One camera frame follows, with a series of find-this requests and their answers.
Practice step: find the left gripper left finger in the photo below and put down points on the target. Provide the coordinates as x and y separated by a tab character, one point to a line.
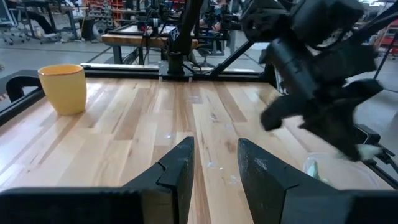
174	180

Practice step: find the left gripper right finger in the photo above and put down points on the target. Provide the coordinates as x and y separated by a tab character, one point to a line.
264	180

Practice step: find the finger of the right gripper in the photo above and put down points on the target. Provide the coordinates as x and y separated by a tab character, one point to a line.
326	124
351	130

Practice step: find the small candy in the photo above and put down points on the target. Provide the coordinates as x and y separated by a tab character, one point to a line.
312	169

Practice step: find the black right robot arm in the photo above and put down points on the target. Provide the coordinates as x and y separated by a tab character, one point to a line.
186	31

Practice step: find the clear plastic container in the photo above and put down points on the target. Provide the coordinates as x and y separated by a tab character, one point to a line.
342	174

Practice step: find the red tool cabinet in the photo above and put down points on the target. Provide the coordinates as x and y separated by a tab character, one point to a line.
388	35

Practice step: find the person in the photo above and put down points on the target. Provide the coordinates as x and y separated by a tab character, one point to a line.
214	23

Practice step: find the yellow ceramic mug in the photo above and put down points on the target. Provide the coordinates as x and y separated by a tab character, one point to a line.
62	93

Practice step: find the wooden workbench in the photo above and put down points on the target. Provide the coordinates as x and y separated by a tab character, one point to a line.
130	40

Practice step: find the red parts shelf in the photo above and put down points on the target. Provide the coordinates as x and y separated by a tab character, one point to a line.
107	7

